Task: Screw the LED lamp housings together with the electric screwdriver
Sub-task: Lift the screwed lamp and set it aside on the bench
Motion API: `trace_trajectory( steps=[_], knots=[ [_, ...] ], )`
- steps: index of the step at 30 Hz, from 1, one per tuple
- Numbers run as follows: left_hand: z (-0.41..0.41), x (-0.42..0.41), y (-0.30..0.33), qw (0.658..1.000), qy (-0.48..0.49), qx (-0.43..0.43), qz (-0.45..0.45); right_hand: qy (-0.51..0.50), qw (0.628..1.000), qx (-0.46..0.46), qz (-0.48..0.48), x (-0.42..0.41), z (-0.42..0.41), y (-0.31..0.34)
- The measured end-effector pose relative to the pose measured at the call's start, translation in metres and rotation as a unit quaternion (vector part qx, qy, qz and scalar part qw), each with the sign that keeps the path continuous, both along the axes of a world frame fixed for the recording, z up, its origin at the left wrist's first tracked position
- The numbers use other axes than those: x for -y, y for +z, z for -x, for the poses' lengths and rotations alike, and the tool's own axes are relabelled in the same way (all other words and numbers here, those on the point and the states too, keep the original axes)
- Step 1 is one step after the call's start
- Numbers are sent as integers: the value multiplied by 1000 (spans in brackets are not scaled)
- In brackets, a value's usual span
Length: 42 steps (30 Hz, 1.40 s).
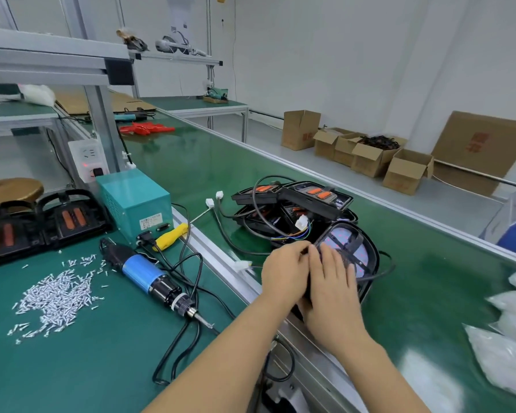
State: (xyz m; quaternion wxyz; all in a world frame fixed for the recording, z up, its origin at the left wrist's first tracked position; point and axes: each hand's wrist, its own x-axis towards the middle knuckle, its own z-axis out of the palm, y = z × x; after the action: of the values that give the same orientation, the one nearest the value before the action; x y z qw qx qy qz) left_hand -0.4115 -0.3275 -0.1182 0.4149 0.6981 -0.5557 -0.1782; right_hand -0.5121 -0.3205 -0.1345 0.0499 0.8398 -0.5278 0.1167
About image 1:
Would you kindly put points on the person's right hand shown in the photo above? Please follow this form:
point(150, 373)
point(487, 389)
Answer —
point(331, 305)

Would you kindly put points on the blue black electric screwdriver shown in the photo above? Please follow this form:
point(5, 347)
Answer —
point(142, 275)

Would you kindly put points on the black cover orange strips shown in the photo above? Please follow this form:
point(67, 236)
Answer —
point(0, 236)
point(73, 217)

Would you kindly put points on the person's left hand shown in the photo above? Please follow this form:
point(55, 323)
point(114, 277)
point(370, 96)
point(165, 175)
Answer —
point(284, 271)

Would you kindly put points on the person's right forearm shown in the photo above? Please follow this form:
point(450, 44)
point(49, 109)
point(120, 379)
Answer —
point(383, 378)

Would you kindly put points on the red tool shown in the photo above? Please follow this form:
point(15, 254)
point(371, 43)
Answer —
point(146, 129)

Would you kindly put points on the white power strip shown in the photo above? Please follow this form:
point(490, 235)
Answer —
point(86, 159)

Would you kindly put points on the green workbench white legs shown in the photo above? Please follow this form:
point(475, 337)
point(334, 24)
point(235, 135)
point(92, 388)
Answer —
point(193, 103)

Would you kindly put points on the aluminium shelf frame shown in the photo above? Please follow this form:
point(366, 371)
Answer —
point(34, 60)

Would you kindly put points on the yellow plug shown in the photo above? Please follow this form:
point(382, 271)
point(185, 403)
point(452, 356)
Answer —
point(172, 236)

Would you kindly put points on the flat brown cardboard sheet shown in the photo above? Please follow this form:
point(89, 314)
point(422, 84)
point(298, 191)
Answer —
point(482, 150)

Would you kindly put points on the white crumpled bag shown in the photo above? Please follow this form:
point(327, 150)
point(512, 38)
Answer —
point(34, 94)

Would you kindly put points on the round brown wooden stool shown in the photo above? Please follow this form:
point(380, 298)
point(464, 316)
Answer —
point(9, 191)

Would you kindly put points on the brown cardboard box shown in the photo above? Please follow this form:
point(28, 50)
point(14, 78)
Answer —
point(407, 172)
point(337, 143)
point(378, 157)
point(301, 129)

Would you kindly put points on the teal hand tool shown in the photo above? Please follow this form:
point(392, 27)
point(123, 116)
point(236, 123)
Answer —
point(129, 117)

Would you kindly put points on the heap of small silver screws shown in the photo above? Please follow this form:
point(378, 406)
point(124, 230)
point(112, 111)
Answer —
point(56, 296)

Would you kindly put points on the teal power supply box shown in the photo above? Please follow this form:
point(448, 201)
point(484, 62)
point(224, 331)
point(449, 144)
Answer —
point(136, 202)

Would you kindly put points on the person's left forearm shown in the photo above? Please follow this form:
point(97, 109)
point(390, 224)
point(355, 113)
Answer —
point(215, 370)

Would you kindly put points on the small green workbench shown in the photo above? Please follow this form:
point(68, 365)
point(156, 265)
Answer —
point(17, 112)

